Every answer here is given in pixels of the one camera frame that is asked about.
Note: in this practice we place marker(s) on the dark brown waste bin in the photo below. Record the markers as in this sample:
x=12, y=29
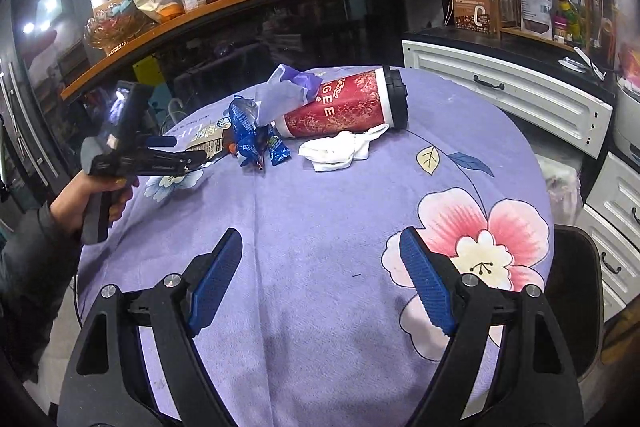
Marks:
x=575, y=297

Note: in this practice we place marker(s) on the white printer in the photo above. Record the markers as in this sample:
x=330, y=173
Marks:
x=630, y=117

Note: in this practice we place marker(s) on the white hair straightener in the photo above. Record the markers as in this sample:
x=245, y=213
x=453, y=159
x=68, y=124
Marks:
x=582, y=64

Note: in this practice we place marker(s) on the white tissue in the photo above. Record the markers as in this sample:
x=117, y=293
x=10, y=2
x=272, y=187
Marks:
x=335, y=154

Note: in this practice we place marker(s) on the white vanity drawer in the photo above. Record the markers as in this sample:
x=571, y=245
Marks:
x=500, y=92

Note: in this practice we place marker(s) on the white drawer cabinet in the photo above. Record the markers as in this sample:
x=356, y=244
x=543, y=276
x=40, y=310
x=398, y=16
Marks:
x=617, y=217

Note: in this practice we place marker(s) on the amber glass bowl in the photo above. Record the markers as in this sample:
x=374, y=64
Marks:
x=115, y=32

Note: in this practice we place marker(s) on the wooden bar counter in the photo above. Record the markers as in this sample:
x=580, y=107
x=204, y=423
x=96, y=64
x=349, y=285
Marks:
x=250, y=2

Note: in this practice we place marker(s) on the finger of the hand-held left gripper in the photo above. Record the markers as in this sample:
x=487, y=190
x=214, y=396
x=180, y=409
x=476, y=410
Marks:
x=170, y=162
x=162, y=141

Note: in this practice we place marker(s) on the pink plastic bag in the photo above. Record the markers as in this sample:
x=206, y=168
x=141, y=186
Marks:
x=631, y=59

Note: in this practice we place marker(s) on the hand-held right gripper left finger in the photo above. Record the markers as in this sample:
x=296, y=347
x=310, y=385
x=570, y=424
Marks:
x=215, y=282

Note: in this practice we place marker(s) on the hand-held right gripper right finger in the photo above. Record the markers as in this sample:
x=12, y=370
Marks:
x=425, y=282

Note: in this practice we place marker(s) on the purple floral tablecloth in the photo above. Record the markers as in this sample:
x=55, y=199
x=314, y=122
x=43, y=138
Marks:
x=325, y=217

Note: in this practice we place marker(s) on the yellow green bottle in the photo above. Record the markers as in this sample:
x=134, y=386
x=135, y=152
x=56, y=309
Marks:
x=567, y=22

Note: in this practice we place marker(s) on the brown paper snack bag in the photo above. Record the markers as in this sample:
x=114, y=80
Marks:
x=150, y=4

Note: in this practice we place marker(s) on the black snack wrapper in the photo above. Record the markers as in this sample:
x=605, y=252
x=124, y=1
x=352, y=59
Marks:
x=215, y=142

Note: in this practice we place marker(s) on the red paper coffee cup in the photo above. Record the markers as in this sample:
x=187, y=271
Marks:
x=350, y=107

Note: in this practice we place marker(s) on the person's left forearm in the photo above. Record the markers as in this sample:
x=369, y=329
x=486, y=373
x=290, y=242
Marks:
x=30, y=267

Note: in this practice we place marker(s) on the bin with white plastic liner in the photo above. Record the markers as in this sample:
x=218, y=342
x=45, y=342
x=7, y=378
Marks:
x=560, y=187

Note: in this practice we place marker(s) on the person's left hand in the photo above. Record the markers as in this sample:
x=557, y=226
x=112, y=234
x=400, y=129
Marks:
x=72, y=207

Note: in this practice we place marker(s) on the purple plastic wrapper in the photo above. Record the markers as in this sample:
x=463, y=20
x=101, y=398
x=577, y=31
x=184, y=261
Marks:
x=285, y=94

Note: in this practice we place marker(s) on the blue snack wrapper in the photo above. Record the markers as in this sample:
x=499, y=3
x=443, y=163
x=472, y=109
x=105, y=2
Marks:
x=247, y=127

